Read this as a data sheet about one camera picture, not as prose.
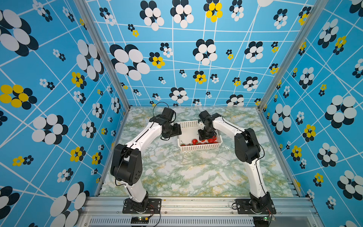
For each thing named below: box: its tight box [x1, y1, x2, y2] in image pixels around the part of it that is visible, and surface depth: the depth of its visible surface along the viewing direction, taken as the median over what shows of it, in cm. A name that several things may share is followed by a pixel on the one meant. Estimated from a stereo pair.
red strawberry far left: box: [191, 138, 199, 146], surface depth 98 cm
